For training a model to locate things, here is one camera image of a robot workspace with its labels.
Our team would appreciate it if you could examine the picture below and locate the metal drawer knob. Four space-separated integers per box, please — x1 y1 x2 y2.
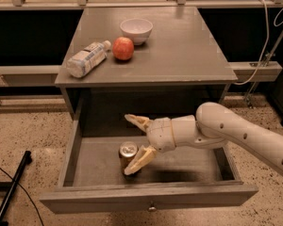
147 203 158 212

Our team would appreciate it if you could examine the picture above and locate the white ceramic bowl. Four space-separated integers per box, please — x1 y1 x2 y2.
120 18 153 45

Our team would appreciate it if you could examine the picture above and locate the black floor cable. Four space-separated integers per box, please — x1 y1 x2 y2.
0 157 47 226

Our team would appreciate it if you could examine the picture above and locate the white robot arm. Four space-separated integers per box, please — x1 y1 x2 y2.
125 102 283 176

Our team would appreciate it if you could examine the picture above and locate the grey open drawer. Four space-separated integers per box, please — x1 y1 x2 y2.
40 115 258 214

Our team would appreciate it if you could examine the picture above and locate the clear plastic water bottle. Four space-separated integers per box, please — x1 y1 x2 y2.
66 40 111 78

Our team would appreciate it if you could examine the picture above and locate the black stand leg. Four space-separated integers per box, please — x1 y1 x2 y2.
0 151 32 226

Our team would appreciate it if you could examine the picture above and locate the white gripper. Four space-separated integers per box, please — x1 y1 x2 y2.
124 114 175 175

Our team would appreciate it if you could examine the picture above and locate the orange soda can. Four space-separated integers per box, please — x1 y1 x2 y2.
118 141 139 173

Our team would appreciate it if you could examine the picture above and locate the grey wooden cabinet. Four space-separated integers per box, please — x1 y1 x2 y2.
55 7 237 125

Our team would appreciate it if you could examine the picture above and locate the red apple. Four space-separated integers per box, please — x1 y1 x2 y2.
112 37 134 60

